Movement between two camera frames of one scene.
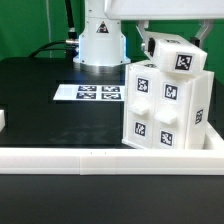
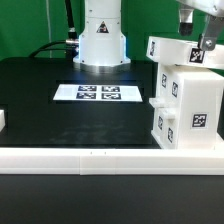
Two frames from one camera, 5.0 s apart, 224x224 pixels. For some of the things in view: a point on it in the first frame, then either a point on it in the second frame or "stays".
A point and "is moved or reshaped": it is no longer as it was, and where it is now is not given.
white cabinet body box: x=164 y=110 is moved or reshaped
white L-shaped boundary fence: x=95 y=161 stays
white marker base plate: x=90 y=92 stays
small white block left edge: x=2 y=119 stays
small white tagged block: x=140 y=105 → x=160 y=114
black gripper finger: x=141 y=27 → x=208 y=39
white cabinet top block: x=177 y=53 is moved or reshaped
